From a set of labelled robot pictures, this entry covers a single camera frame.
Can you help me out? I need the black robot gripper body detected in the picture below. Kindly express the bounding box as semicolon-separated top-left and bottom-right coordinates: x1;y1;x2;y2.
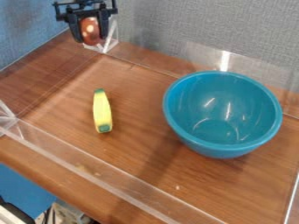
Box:
52;0;118;22

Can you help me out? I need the brown toy mushroom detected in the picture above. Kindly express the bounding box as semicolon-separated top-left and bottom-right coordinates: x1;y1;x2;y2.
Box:
79;17;100;46

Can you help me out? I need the blue plastic bowl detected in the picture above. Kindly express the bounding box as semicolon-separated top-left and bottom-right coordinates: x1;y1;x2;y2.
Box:
163;71;283;159

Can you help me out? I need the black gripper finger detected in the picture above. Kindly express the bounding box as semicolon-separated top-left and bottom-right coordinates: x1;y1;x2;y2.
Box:
99;10;110;39
67;13;83;43

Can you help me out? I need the yellow toy corn cob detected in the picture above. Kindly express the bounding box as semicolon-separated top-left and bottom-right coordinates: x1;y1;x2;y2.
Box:
92;88;112;133

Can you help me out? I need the clear acrylic table barrier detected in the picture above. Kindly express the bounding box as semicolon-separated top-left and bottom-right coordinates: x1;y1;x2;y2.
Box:
0;32;299;224

